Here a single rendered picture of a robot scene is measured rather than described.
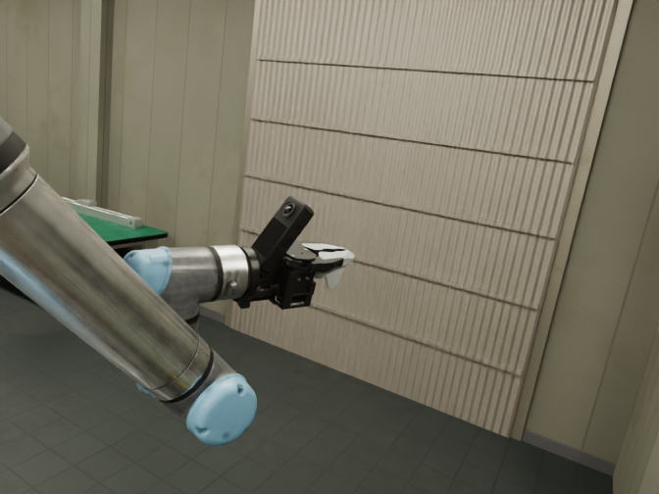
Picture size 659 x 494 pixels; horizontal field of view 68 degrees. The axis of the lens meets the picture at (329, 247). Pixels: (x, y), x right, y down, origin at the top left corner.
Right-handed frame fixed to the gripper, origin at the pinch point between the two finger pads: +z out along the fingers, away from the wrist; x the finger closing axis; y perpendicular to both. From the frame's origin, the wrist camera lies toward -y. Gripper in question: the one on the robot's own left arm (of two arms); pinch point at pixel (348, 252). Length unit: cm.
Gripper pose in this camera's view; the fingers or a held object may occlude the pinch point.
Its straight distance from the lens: 81.1
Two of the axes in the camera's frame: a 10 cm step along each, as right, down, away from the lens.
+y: -2.2, 9.2, 3.2
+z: 7.7, -0.3, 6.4
